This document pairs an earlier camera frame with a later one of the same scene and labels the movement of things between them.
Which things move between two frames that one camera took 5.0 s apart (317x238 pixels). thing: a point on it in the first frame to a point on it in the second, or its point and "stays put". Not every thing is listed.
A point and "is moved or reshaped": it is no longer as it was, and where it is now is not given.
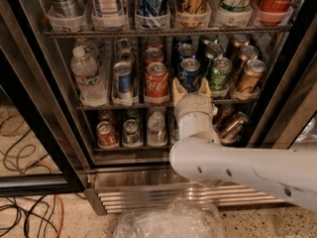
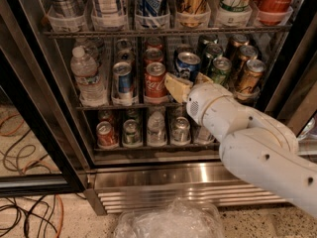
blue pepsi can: [189, 72] is moved or reshaped
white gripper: [193, 105] to [202, 103]
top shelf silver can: [68, 0] stays put
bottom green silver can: [132, 137] stays put
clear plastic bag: [179, 218] stays put
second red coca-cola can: [153, 56] stays put
